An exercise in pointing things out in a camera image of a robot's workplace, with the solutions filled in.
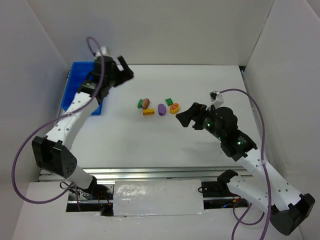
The yellow rectangular lego brick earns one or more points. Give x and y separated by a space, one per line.
148 111

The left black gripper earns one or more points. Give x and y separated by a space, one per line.
119 75

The green lego block left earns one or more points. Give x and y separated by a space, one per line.
140 102

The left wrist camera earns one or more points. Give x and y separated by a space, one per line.
102 51

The blue compartment bin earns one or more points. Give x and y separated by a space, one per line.
75 77

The green lego block right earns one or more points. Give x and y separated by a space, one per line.
169 101

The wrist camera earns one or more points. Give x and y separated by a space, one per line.
102 51
216 99

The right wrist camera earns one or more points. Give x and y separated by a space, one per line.
216 99

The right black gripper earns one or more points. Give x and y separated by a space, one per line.
198 117

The white foil covered panel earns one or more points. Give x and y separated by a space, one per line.
157 198

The purple oval lego piece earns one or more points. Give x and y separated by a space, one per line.
161 109

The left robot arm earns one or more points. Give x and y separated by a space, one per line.
52 152

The aluminium rail base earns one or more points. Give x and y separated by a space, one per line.
108 176

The pink orange lego piece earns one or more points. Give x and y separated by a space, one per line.
145 103

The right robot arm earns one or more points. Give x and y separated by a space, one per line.
289 207

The yellow oval printed lego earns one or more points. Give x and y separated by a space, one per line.
174 108

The green lego block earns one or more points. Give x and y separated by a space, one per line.
140 102
169 101

